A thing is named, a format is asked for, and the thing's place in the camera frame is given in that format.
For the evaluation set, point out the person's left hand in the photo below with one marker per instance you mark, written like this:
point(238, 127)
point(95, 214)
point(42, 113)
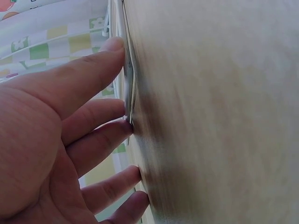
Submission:
point(35, 144)

